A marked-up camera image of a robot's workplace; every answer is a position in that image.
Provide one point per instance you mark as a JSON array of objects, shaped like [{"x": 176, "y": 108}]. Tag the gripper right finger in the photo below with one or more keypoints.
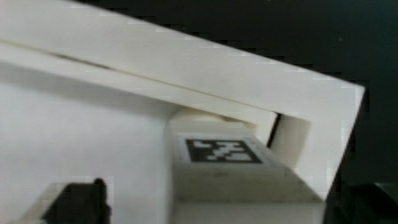
[{"x": 370, "y": 203}]

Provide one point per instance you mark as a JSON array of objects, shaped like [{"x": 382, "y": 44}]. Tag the white square tabletop part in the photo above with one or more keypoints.
[{"x": 80, "y": 133}]

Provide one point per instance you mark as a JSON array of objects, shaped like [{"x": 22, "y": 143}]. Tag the white leg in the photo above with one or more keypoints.
[{"x": 235, "y": 187}]

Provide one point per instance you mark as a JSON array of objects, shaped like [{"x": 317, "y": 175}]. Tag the white U-shaped fence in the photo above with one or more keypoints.
[{"x": 95, "y": 46}]

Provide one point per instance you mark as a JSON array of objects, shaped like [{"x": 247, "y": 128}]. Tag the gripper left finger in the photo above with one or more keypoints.
[{"x": 80, "y": 207}]

